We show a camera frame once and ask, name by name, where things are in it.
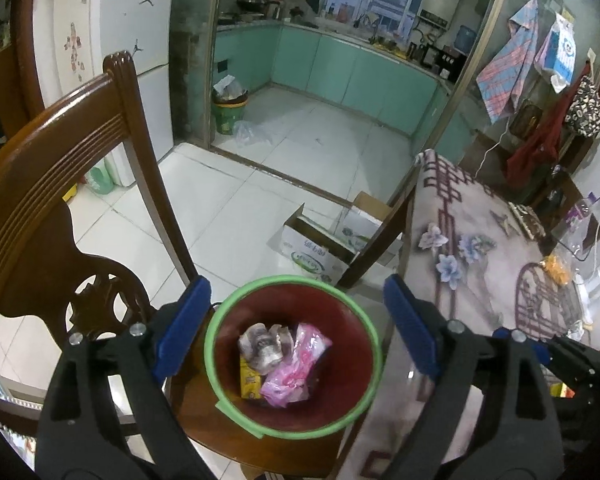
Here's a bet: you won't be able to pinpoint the white refrigerator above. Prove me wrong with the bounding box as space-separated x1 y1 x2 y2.
30 0 178 188

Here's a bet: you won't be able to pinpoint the green kitchen waste bin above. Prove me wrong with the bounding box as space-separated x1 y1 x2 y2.
211 76 249 136

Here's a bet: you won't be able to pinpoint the blue white hanging bag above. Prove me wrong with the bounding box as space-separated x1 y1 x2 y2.
535 12 578 93

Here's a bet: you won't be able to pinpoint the blue water jug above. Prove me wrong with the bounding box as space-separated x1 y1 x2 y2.
452 25 478 56

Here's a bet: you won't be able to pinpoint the pink plastic bag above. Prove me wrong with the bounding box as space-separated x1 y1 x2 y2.
260 322 333 408

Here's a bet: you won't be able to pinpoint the red wastebasket green rim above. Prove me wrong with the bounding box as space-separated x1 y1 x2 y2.
203 275 383 441

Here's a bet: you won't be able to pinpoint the grey wrapper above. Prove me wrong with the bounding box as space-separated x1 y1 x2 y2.
237 322 296 373

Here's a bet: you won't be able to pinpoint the letter-print cloth bag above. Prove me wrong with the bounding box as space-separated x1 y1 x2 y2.
565 76 600 137

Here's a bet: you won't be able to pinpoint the clear zip bag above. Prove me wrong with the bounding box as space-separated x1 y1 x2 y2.
550 200 600 286

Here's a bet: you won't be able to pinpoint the teal kitchen base cabinets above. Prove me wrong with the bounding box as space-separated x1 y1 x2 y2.
214 22 453 136

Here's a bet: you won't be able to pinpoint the plastic bottle purple label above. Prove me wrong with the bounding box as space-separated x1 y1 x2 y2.
560 197 598 256

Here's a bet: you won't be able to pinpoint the floral patterned tablecloth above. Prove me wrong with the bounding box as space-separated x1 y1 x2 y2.
330 149 600 480

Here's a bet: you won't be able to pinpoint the brown handbag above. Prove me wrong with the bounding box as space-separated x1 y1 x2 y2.
511 102 543 137

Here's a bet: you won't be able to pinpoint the clear plastic bag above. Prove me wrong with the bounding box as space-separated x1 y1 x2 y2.
234 120 276 148

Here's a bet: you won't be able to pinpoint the yellow packet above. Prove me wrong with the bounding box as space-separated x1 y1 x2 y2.
239 355 266 401

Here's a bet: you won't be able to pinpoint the plaid towel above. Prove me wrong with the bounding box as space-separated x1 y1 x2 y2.
476 0 540 125

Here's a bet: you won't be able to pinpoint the green detergent bottle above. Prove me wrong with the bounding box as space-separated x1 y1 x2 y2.
84 157 117 197

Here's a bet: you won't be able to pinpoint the red garment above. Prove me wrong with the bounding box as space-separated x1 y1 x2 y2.
505 87 578 176

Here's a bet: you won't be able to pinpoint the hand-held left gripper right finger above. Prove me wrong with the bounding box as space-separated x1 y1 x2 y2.
380 274 566 480

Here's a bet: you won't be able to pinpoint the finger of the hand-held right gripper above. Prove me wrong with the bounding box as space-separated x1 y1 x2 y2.
494 327 600 398

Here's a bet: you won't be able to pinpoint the white water heater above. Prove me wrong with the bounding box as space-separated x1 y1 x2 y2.
420 0 463 28

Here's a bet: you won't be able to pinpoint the white printed cardboard box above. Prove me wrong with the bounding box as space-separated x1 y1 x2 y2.
281 203 366 288

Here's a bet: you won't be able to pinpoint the orange snack strips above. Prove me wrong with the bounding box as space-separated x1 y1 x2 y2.
542 254 573 286

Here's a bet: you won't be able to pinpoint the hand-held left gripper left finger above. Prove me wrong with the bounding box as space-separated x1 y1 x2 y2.
35 275 216 480

